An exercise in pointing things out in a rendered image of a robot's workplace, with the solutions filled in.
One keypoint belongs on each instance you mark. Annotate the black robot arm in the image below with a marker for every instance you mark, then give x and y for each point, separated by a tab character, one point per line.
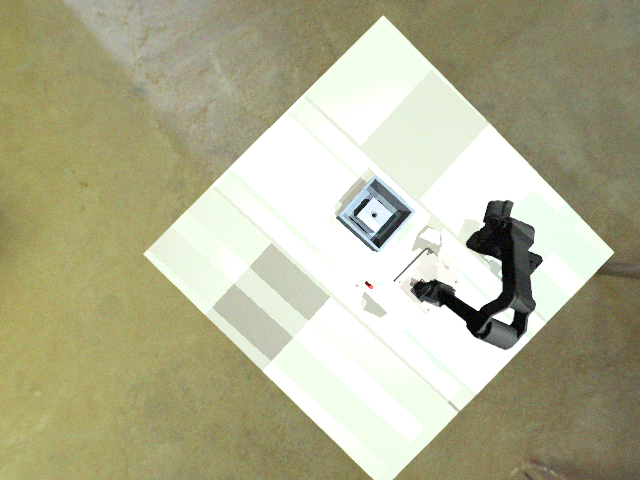
514	238

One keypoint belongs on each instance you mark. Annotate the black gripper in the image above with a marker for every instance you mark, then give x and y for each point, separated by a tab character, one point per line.
534	259

